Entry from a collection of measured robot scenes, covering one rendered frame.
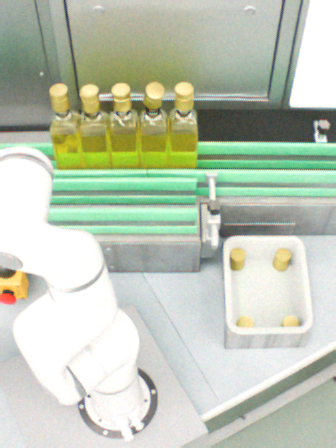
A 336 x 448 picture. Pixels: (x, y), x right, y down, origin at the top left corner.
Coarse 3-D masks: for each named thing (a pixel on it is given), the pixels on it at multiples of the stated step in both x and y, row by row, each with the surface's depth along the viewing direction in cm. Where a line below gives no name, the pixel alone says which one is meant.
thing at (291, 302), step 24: (240, 240) 135; (264, 240) 135; (288, 240) 135; (264, 264) 139; (240, 288) 136; (264, 288) 136; (288, 288) 136; (240, 312) 133; (264, 312) 133; (288, 312) 133
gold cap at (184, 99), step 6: (180, 84) 115; (186, 84) 115; (180, 90) 114; (186, 90) 114; (192, 90) 115; (180, 96) 114; (186, 96) 114; (192, 96) 115; (180, 102) 116; (186, 102) 116; (192, 102) 117; (180, 108) 117; (186, 108) 117
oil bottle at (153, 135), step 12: (144, 120) 120; (156, 120) 120; (144, 132) 120; (156, 132) 120; (144, 144) 123; (156, 144) 123; (144, 156) 126; (156, 156) 126; (144, 168) 130; (156, 168) 129
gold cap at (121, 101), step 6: (120, 84) 115; (114, 90) 114; (120, 90) 114; (126, 90) 114; (114, 96) 114; (120, 96) 114; (126, 96) 114; (114, 102) 116; (120, 102) 115; (126, 102) 116; (114, 108) 117; (120, 108) 117; (126, 108) 117
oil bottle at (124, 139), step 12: (120, 120) 120; (132, 120) 120; (120, 132) 121; (132, 132) 121; (120, 144) 123; (132, 144) 123; (120, 156) 127; (132, 156) 127; (120, 168) 130; (132, 168) 130
